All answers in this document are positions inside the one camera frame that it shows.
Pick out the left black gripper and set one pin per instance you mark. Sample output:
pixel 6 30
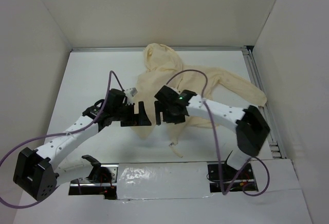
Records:
pixel 140 119

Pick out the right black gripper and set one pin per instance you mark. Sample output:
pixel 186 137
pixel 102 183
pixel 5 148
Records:
pixel 160 107

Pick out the cream yellow jacket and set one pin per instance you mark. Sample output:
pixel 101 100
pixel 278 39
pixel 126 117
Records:
pixel 164 65

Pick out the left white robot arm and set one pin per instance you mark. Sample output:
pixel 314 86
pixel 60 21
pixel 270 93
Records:
pixel 37 171

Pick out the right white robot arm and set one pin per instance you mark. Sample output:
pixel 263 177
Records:
pixel 249 125

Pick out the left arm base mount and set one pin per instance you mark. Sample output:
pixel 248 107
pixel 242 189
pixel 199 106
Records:
pixel 101 180

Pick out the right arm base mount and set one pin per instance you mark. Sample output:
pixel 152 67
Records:
pixel 245 178

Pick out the aluminium frame rail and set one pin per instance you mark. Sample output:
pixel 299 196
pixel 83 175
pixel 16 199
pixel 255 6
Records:
pixel 87 75

